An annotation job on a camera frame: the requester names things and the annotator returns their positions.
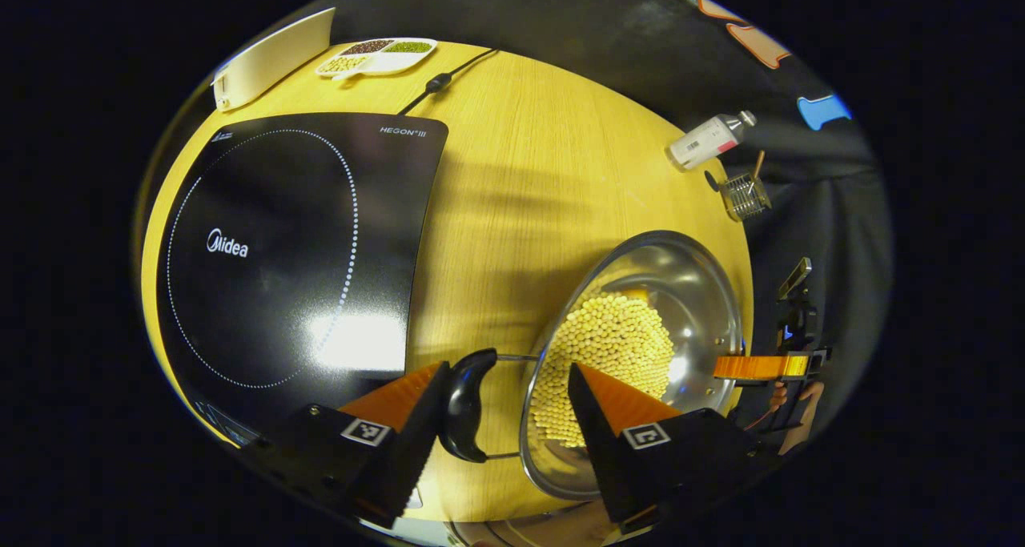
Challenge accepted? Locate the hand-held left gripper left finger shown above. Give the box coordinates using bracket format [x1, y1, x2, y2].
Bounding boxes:
[240, 360, 451, 530]

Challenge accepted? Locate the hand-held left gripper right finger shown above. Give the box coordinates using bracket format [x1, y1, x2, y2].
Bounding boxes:
[567, 363, 762, 525]

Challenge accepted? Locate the steel pot with black handle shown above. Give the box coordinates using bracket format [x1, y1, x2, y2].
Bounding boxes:
[438, 229, 745, 502]

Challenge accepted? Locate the black induction cooktop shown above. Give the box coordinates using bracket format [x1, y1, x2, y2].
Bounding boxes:
[155, 112, 450, 448]

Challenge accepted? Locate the pile of soybeans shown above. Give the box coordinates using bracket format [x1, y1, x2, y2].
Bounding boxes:
[528, 290, 676, 450]

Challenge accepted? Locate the white plastic bottle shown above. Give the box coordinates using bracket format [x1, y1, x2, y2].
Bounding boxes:
[666, 110, 758, 172]

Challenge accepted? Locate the black backdrop cloth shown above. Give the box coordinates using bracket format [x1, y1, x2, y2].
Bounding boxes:
[320, 0, 894, 452]

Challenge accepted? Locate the white divided dish of beans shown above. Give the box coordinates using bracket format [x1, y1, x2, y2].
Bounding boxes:
[315, 37, 439, 82]

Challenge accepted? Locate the white box-shaped appliance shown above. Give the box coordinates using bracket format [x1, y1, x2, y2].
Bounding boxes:
[211, 6, 338, 114]

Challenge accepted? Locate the wire mesh holder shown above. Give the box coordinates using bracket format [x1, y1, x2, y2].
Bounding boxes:
[717, 171, 774, 223]

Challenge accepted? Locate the black power cable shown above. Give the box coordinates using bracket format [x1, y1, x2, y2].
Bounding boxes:
[397, 47, 500, 118]

